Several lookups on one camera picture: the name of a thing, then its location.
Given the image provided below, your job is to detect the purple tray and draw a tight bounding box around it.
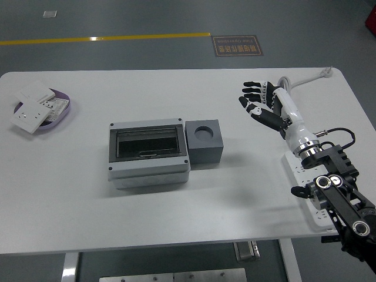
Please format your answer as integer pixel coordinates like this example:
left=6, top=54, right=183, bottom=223
left=14, top=88, right=72, bottom=135

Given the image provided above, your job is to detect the red object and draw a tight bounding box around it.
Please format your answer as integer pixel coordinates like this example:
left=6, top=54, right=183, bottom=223
left=364, top=5, right=376, bottom=33

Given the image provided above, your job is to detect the white socket plate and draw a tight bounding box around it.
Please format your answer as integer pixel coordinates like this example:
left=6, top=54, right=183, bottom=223
left=8, top=98, right=52, bottom=135

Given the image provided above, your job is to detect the grey metal base plate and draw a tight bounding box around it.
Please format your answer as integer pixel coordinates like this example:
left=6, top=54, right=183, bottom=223
left=99, top=267, right=247, bottom=282

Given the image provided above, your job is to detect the white switch plate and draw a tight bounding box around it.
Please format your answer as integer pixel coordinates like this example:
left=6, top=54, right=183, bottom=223
left=14, top=80, right=56, bottom=103

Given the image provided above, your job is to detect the white table leg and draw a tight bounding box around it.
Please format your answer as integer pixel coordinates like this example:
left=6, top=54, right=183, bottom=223
left=61, top=252, right=80, bottom=282
left=278, top=238, right=303, bottom=282

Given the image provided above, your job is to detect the grey cube with round hole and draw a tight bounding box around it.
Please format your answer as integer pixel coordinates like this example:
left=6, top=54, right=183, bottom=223
left=184, top=119, right=224, bottom=165

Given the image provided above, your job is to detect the white printed socket panel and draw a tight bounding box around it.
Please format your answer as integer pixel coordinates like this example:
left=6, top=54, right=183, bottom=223
left=39, top=97, right=71, bottom=123

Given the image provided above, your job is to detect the grey metal bracket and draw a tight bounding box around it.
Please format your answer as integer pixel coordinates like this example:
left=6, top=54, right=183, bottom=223
left=233, top=240, right=261, bottom=262

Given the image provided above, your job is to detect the grey box with clear flap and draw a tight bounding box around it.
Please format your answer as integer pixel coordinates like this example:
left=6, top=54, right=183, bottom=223
left=108, top=117, right=192, bottom=190

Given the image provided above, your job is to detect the white power strip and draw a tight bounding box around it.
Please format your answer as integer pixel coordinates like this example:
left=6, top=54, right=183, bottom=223
left=281, top=151, right=343, bottom=233

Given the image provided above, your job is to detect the black table control box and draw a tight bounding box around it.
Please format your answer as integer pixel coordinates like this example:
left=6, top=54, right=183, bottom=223
left=321, top=234, right=343, bottom=244

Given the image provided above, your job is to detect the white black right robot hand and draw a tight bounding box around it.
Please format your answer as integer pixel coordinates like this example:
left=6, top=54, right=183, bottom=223
left=238, top=79, right=320, bottom=155

